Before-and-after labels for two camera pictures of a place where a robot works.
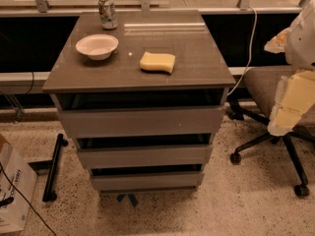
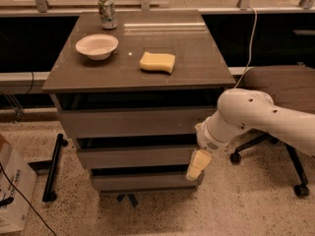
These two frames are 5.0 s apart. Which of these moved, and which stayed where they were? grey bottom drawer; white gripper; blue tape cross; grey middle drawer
Moved: white gripper
Stayed: grey bottom drawer; grey middle drawer; blue tape cross
